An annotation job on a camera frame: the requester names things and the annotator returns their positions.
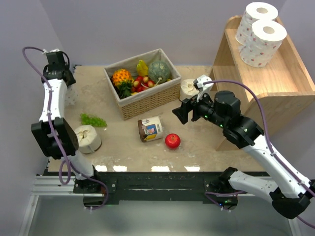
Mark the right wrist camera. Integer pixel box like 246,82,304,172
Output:
193,75,213,102

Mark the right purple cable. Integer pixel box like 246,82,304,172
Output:
196,80,315,229

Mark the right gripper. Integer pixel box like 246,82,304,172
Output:
173,87,228,128

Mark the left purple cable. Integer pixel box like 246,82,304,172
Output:
22,46,109,211

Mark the green grape bunch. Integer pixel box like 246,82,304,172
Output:
80,113,107,127

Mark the purple cable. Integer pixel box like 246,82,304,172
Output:
196,80,315,229
22,46,109,211

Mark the black base frame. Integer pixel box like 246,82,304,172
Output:
73,172,235,207

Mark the floral roll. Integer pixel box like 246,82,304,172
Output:
235,2,278,45
240,20,287,68
64,85,78,107

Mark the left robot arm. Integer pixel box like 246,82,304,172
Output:
31,49,102,193

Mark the yellow banana bunch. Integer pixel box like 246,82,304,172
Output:
136,59,148,77

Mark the red lychee cluster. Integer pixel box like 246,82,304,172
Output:
131,76,156,93

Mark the red apple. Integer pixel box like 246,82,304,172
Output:
165,133,181,149

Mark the wicker basket with liner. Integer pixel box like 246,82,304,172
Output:
104,49,182,120

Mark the orange pineapple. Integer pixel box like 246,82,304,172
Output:
111,69,133,99

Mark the wooden two-tier shelf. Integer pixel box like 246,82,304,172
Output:
204,14,315,151

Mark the green netted melon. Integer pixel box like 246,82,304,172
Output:
148,60,170,84

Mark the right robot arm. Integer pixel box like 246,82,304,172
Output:
172,91,315,219

